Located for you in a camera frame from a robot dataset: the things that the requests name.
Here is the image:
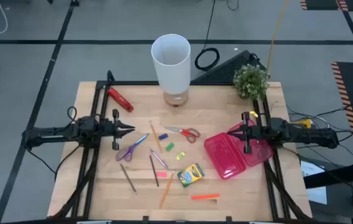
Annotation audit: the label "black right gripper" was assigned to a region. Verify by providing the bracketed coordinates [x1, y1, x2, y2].
[227, 111, 269, 155]

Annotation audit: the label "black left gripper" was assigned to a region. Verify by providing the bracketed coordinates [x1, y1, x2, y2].
[97, 108, 135, 151]

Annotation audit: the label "purple-handled scissors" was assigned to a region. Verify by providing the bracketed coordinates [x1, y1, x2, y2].
[116, 133, 150, 162]

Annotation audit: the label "orange pencil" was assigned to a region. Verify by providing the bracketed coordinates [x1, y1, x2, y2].
[149, 120, 163, 154]
[158, 169, 176, 210]

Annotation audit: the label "purple pen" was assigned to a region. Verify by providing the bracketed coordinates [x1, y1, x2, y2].
[150, 148, 169, 170]

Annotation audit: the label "dark brown pencil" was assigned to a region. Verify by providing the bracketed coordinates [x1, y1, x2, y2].
[119, 163, 138, 196]

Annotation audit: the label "black pencil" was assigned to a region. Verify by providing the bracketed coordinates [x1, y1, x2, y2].
[149, 154, 160, 188]

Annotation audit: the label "red-handled scissors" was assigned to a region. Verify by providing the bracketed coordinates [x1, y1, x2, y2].
[163, 125, 201, 144]

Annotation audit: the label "yellow green crayon box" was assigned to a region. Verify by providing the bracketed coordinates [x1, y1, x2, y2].
[176, 162, 206, 188]

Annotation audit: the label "orange highlighter marker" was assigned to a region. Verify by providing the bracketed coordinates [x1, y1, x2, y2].
[190, 193, 221, 200]

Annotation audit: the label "pink plastic container box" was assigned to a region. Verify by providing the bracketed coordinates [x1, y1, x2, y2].
[203, 132, 247, 180]

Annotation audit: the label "pink plastic container lid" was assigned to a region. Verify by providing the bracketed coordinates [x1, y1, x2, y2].
[227, 119, 274, 168]

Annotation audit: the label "red stapler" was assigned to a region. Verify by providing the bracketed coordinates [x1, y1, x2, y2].
[107, 86, 135, 113]

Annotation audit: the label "green artificial potted plant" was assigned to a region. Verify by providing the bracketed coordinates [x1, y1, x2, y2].
[232, 63, 270, 102]

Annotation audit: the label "black keyboard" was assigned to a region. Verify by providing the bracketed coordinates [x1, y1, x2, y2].
[191, 49, 269, 83]

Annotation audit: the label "white table lamp wooden base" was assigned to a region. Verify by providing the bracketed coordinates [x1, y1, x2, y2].
[150, 33, 192, 108]

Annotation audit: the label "white paper sheet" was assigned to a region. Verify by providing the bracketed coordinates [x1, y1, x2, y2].
[300, 160, 328, 205]

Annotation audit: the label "black stand beam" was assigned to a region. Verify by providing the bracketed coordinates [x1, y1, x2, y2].
[303, 161, 353, 190]

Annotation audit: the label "small hazard-striped black mat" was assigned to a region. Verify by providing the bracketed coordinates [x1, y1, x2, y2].
[300, 0, 353, 12]

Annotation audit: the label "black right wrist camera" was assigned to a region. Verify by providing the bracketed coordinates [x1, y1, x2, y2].
[250, 125, 267, 141]

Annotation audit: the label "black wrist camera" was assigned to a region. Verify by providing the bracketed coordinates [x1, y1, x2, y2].
[99, 123, 112, 137]
[250, 125, 267, 141]

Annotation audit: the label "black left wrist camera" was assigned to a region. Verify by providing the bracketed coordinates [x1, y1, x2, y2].
[99, 123, 112, 137]

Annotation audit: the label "black aluminium table frame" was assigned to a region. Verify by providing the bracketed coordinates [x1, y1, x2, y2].
[50, 70, 313, 224]

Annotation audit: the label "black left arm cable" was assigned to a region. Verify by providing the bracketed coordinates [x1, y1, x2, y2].
[66, 105, 78, 124]

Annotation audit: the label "yellow cable connector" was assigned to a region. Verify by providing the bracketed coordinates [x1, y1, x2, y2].
[293, 118, 313, 129]

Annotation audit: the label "coiled black floor cable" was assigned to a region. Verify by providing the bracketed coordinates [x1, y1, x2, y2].
[194, 0, 221, 72]

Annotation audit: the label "yellow hanging cable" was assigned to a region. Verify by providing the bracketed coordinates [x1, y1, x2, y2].
[265, 0, 290, 75]

